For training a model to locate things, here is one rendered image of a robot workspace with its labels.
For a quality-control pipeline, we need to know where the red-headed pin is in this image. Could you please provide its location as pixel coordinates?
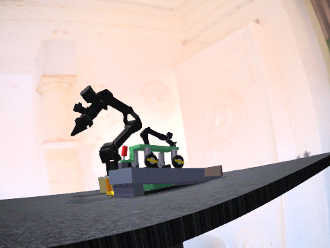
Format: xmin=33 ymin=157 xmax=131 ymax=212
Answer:
xmin=121 ymin=145 xmax=128 ymax=160

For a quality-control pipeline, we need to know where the green tray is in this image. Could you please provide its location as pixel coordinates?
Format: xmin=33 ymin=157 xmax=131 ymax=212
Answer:
xmin=143 ymin=183 xmax=174 ymax=189

